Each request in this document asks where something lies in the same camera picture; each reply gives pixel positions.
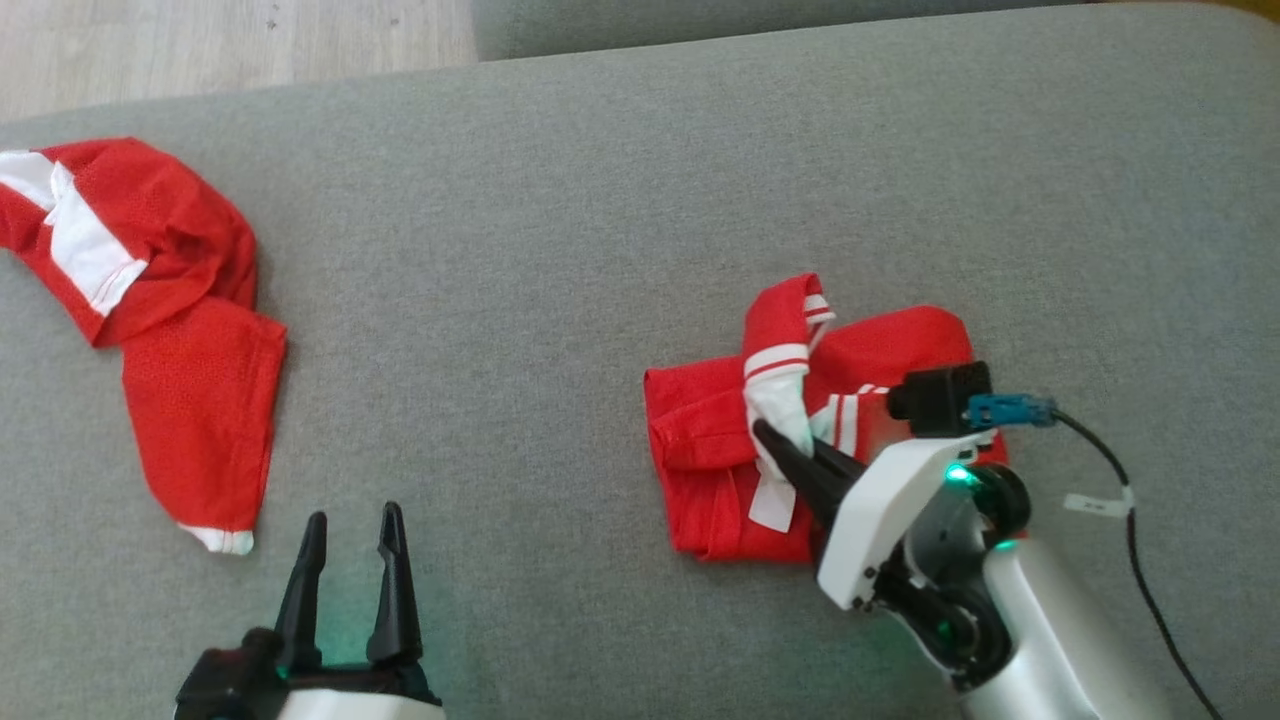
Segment large grey sofa seat cushion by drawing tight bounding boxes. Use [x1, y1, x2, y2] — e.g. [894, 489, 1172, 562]
[0, 0, 1280, 720]

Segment red shorts with white trim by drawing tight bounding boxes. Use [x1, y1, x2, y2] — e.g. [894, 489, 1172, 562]
[0, 137, 289, 557]

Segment white cable label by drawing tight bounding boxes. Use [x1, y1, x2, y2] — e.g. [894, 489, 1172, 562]
[1063, 486, 1137, 519]

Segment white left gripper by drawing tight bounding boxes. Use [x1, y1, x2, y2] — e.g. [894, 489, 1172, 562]
[270, 501, 447, 720]

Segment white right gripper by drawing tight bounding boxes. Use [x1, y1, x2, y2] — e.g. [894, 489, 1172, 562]
[751, 420, 977, 612]

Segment black cable with blue plug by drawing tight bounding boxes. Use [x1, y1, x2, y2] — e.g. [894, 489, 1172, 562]
[967, 393, 1226, 720]

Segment small grey sofa cushion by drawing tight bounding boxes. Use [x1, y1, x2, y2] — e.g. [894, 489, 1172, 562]
[470, 0, 1091, 61]

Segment red shirt with white sleeves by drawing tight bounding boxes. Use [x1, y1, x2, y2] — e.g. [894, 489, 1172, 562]
[644, 272, 1008, 564]

